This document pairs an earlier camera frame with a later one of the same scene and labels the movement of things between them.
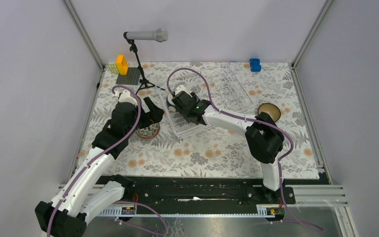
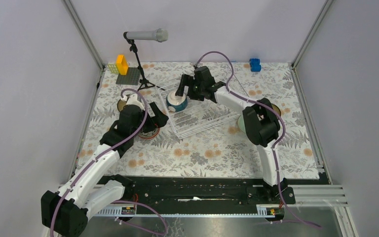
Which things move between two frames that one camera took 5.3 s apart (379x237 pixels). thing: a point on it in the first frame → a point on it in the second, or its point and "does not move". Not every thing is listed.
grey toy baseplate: (132, 77) does not move
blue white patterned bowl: (148, 132) does not move
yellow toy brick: (122, 64) does not move
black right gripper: (195, 97) → (188, 81)
